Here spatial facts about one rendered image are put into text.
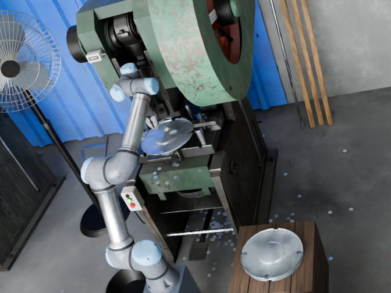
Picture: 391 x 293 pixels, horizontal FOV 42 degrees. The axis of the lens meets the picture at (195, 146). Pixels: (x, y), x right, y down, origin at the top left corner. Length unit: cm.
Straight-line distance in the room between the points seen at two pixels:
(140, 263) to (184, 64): 86
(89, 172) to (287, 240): 96
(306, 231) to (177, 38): 110
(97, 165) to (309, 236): 103
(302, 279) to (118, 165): 93
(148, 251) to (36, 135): 275
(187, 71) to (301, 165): 153
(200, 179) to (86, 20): 96
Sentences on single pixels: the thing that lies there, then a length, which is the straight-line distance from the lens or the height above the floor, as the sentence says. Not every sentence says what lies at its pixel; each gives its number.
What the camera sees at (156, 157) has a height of 78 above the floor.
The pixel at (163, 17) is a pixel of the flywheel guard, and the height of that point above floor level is 150.
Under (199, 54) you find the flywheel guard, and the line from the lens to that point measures 200.
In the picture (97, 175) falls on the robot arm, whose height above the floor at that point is 104.
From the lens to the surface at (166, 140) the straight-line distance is 261.
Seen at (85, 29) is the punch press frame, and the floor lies 144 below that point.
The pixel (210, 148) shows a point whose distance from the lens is 261.
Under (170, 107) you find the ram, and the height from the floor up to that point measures 93.
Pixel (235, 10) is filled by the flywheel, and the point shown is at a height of 133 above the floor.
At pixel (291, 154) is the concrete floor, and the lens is 349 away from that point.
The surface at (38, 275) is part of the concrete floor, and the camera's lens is 362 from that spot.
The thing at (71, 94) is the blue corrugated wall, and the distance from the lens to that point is 438.
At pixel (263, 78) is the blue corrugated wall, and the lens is 384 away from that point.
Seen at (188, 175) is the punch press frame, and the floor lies 60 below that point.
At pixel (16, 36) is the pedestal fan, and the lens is 298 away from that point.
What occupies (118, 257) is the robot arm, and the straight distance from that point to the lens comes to 233.
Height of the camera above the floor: 218
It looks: 34 degrees down
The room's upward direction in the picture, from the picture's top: 24 degrees counter-clockwise
